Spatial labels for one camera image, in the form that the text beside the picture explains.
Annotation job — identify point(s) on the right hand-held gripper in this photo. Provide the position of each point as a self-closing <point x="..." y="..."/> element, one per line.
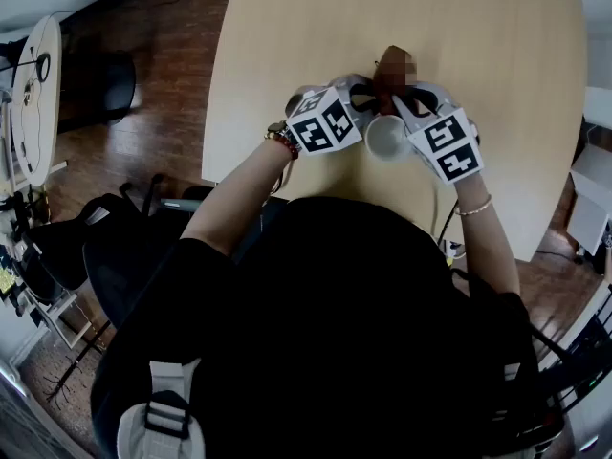
<point x="449" y="146"/>

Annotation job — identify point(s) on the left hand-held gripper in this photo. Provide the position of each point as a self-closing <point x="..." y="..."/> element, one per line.
<point x="315" y="127"/>

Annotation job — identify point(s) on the brown cloth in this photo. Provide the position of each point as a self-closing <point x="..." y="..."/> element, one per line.
<point x="389" y="72"/>

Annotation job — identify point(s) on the white cup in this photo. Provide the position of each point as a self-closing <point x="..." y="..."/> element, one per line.
<point x="388" y="137"/>

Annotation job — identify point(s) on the person's right forearm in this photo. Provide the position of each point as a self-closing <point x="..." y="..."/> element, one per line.
<point x="487" y="242"/>

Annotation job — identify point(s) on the person's left forearm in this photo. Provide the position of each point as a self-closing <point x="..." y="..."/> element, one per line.
<point x="239" y="194"/>

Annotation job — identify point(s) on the white power strip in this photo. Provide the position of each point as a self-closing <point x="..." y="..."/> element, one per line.
<point x="454" y="249"/>

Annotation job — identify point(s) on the white cardboard boxes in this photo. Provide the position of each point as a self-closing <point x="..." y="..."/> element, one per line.
<point x="590" y="199"/>

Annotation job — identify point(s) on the person's black shirt torso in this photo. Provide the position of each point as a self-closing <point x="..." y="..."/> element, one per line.
<point x="325" y="328"/>

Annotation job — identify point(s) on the black round stool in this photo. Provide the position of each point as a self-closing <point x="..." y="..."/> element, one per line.
<point x="107" y="89"/>

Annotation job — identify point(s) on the black office chair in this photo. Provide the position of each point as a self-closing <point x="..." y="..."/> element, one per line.
<point x="95" y="256"/>

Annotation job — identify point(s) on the round white side table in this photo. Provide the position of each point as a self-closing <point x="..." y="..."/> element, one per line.
<point x="36" y="127"/>

